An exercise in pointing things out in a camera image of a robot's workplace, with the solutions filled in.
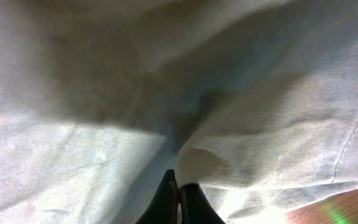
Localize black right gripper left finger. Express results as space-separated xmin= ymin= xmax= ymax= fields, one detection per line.
xmin=135 ymin=169 xmax=178 ymax=224

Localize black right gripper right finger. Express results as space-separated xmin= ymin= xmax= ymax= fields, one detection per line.
xmin=180 ymin=184 xmax=225 ymax=224

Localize khaki green shorts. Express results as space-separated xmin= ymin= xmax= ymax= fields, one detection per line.
xmin=0 ymin=1 xmax=358 ymax=223

